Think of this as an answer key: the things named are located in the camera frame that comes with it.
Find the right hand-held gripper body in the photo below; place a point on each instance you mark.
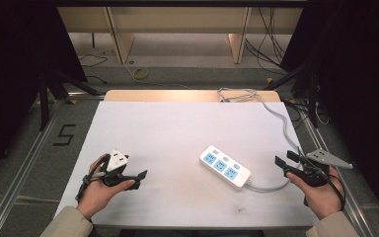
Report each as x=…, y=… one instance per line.
x=314, y=174

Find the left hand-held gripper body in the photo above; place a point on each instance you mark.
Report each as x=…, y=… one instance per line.
x=115, y=164

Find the person's right hand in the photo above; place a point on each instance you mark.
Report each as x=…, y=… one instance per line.
x=322, y=199

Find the person's left hand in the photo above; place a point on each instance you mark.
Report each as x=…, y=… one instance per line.
x=97, y=194

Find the white power strip blue sockets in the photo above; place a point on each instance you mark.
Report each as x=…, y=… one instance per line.
x=225, y=166

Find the black metal stand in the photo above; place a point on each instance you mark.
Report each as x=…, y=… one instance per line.
x=43, y=98
x=313, y=98

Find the yellow tape roll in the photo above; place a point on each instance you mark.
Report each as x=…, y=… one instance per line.
x=135, y=73

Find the black curtain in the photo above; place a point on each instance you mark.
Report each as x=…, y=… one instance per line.
x=16, y=65
x=358, y=82

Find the light wooden bench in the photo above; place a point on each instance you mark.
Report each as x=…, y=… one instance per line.
x=177, y=19

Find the aluminium floor rail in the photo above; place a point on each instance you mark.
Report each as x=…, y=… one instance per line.
x=352, y=204
x=23, y=164

